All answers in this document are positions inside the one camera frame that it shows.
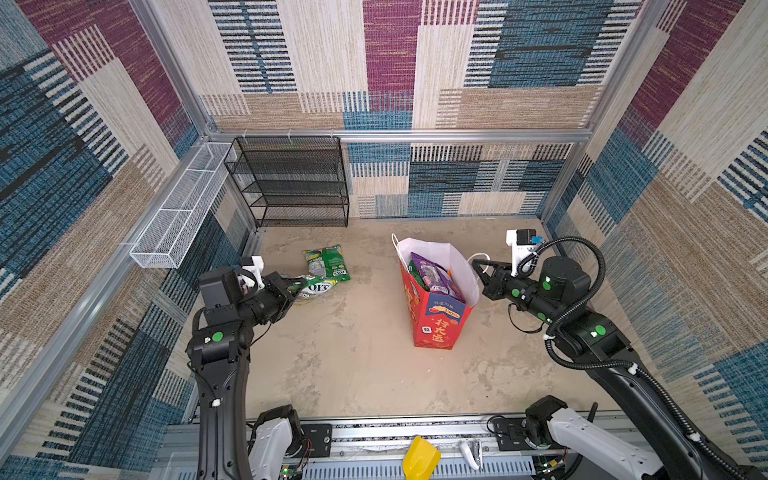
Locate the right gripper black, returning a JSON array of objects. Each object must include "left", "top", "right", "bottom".
[{"left": 470, "top": 259, "right": 561, "bottom": 326}]

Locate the black corrugated right cable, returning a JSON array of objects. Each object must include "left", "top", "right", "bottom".
[{"left": 515, "top": 236, "right": 751, "bottom": 480}]

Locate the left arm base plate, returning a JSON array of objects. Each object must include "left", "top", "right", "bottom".
[{"left": 285, "top": 423, "right": 333, "bottom": 462}]

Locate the white wire mesh basket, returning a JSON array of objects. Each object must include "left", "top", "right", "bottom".
[{"left": 130, "top": 142, "right": 231, "bottom": 269}]

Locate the green snack bag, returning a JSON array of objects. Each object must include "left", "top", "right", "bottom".
[{"left": 303, "top": 245, "right": 351, "bottom": 282}]

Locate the black wire mesh shelf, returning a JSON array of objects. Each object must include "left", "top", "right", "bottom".
[{"left": 224, "top": 136, "right": 350, "bottom": 228}]

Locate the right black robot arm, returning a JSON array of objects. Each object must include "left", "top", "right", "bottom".
[{"left": 472, "top": 257, "right": 763, "bottom": 479}]

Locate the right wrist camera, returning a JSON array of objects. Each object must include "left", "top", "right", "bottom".
[{"left": 506, "top": 229, "right": 543, "bottom": 277}]

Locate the red paper gift bag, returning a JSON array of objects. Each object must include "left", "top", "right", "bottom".
[{"left": 391, "top": 235, "right": 480, "bottom": 350}]

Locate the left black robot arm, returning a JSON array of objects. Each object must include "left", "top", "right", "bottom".
[{"left": 186, "top": 266, "right": 304, "bottom": 479}]

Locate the green white Fox's candy bag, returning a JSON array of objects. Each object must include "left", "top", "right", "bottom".
[{"left": 285, "top": 275, "right": 337, "bottom": 301}]

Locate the purple snack bag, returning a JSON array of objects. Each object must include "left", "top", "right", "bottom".
[{"left": 408, "top": 253, "right": 464, "bottom": 302}]

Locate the yellow plastic object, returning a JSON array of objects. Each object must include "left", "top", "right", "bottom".
[{"left": 402, "top": 436, "right": 441, "bottom": 480}]

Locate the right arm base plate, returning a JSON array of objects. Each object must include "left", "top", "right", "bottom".
[{"left": 486, "top": 415, "right": 534, "bottom": 452}]

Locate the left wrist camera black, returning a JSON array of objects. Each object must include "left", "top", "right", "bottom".
[{"left": 199, "top": 256, "right": 265, "bottom": 310}]

